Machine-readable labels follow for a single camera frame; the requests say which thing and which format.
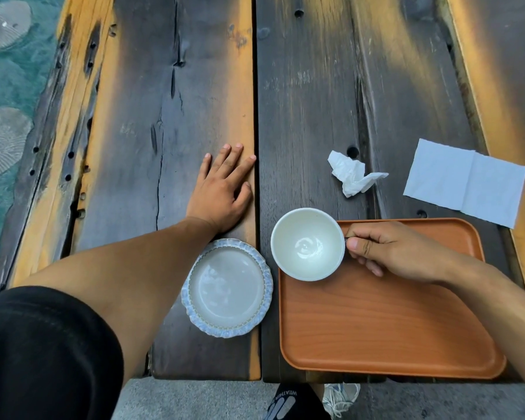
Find person's left hand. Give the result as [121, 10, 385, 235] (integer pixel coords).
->
[186, 143, 257, 235]

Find person's right hand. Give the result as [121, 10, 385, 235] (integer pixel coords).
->
[345, 221, 454, 285]

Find white ceramic cup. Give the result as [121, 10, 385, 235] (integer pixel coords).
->
[270, 208, 347, 282]

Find person's left forearm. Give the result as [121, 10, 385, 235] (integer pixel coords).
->
[15, 216, 221, 383]

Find person's right forearm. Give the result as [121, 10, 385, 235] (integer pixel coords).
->
[440, 253, 525, 392]

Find crumpled white tissue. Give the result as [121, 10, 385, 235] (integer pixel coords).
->
[327, 150, 389, 198]

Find orange wooden tray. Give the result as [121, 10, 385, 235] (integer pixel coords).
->
[279, 218, 507, 380]

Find white saucer with blue rim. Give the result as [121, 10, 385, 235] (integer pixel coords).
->
[181, 239, 274, 338]

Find flat white paper napkin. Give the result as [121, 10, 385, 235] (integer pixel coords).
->
[403, 138, 525, 229]

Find white sneaker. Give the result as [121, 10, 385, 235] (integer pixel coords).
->
[321, 382, 361, 419]

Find black shorts with white print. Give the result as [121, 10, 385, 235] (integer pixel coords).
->
[262, 382, 330, 420]

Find round grey stepping stone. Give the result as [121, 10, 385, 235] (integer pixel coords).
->
[0, 0, 32, 52]
[0, 106, 34, 181]

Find black shirt sleeve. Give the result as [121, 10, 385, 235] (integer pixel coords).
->
[0, 286, 124, 420]

